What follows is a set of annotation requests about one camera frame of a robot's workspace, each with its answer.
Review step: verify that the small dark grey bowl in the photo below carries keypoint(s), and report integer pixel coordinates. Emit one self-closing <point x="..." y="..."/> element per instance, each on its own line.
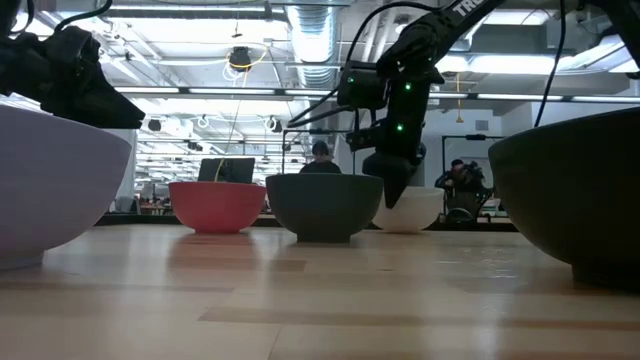
<point x="322" y="207"/>

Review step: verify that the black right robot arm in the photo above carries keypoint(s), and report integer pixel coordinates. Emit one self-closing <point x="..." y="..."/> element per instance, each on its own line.
<point x="450" y="22"/>

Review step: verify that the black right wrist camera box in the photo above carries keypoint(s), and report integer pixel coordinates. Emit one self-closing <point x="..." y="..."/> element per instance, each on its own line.
<point x="361" y="87"/>

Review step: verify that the large white bowl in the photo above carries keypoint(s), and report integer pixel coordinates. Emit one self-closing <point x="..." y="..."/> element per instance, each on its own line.
<point x="55" y="185"/>

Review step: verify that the silver ventilation duct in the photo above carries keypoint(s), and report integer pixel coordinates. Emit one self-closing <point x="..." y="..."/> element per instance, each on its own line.
<point x="314" y="45"/>

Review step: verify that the black ceiling camera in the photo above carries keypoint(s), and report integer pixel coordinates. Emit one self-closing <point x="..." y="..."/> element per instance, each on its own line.
<point x="240" y="57"/>

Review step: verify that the black monitor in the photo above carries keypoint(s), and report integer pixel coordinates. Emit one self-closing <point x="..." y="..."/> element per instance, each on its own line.
<point x="227" y="170"/>

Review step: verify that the long ceiling light strip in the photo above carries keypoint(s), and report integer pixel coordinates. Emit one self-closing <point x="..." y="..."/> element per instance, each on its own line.
<point x="200" y="91"/>
<point x="525" y="97"/>

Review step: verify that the person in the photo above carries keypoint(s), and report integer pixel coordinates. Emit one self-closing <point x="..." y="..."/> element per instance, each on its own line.
<point x="320" y="162"/>
<point x="462" y="180"/>

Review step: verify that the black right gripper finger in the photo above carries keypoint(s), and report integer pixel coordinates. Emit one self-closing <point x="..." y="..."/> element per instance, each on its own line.
<point x="395" y="180"/>

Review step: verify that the red bowl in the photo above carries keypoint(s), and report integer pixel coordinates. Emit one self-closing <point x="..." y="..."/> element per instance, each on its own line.
<point x="216" y="207"/>

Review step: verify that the small white bowl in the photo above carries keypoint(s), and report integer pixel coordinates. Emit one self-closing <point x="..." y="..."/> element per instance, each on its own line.
<point x="417" y="212"/>

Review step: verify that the large dark grey bowl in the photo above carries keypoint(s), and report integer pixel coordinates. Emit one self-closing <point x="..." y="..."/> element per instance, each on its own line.
<point x="580" y="190"/>

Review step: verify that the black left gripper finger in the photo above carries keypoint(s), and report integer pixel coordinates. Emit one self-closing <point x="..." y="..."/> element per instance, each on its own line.
<point x="100" y="107"/>

